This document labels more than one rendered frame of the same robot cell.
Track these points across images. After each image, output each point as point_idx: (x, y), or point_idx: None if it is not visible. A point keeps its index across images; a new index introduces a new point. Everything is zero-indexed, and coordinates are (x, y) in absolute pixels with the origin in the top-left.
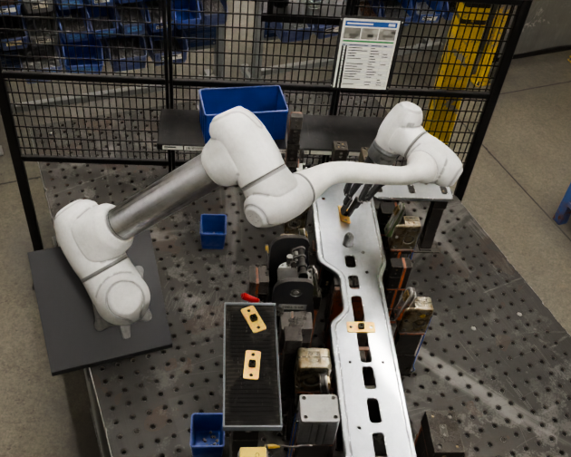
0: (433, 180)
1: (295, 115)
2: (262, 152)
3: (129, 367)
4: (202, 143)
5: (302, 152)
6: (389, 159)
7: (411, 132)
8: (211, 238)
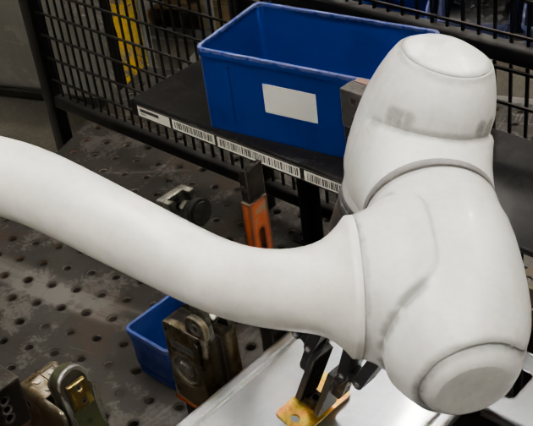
0: (372, 357)
1: (354, 88)
2: None
3: None
4: (206, 123)
5: (244, 168)
6: None
7: (389, 147)
8: (147, 352)
